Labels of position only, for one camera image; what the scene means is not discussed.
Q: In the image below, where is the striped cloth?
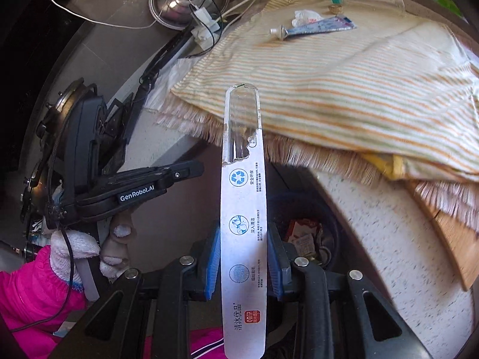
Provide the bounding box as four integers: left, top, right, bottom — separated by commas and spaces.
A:
170, 0, 479, 184

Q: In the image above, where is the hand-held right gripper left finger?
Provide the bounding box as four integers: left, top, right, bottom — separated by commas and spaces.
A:
60, 224, 221, 359

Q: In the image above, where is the steel pot lid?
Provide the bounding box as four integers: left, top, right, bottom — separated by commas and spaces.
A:
149, 0, 231, 31

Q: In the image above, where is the thin white cable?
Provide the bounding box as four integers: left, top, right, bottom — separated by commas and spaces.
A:
43, 0, 195, 31

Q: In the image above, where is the crumpled white wrapper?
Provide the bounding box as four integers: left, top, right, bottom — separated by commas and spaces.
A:
292, 9, 322, 27

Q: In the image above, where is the dark trash bin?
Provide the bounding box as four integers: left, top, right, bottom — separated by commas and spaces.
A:
267, 191, 343, 270

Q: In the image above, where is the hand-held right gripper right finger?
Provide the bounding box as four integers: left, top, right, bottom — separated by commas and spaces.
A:
266, 222, 435, 359

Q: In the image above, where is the thick white power cable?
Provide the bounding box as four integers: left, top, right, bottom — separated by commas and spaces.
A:
215, 0, 311, 25

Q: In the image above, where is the white tissue paper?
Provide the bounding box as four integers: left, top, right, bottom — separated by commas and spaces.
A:
144, 58, 203, 111

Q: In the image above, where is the wooden board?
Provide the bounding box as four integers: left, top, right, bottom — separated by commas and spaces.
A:
406, 179, 479, 292

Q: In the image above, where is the pink jacket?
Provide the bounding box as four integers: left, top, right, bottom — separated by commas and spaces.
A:
144, 327, 225, 359

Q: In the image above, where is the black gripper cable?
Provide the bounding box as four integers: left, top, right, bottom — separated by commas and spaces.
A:
9, 209, 75, 333

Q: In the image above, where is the person's left forearm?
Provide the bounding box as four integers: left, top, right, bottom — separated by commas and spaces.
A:
0, 245, 88, 359

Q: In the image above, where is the person's left hand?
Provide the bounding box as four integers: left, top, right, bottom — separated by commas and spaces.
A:
48, 213, 137, 285

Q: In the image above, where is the yellow cloth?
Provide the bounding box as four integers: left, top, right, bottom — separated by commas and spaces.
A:
361, 153, 407, 180

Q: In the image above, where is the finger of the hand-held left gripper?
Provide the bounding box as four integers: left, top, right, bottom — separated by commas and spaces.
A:
99, 159, 205, 191
60, 179, 176, 224

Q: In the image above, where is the white power strip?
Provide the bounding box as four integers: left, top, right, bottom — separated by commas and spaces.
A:
192, 5, 221, 51

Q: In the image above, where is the toothbrush package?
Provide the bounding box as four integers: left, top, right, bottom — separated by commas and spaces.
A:
221, 84, 267, 359

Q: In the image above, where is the toothpaste tube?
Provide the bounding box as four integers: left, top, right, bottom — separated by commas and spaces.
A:
270, 14, 357, 40

